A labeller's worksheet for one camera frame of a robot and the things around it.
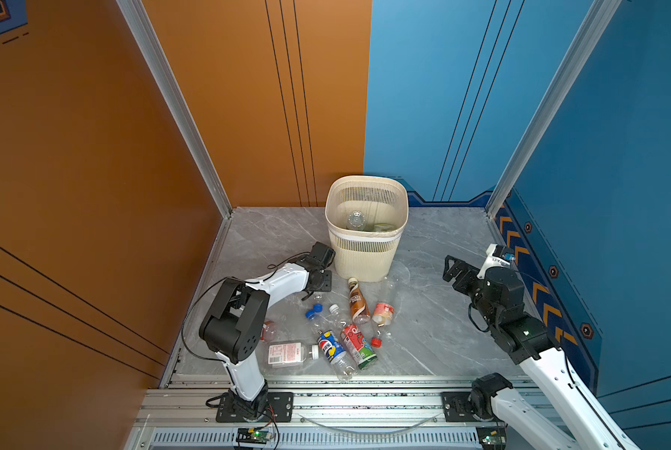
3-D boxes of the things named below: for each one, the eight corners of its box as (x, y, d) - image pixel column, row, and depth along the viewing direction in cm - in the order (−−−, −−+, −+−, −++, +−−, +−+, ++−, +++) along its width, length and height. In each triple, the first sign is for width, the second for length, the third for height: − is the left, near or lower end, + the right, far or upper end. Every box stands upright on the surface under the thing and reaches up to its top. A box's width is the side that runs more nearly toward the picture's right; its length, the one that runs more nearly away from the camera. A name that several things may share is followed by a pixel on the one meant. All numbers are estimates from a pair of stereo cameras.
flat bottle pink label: (267, 367, 82) (263, 362, 78) (270, 346, 85) (267, 341, 82) (318, 367, 81) (317, 362, 78) (319, 346, 85) (318, 341, 82)
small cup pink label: (373, 328, 88) (374, 322, 84) (371, 308, 92) (372, 302, 89) (393, 328, 88) (395, 322, 84) (391, 308, 92) (393, 302, 89)
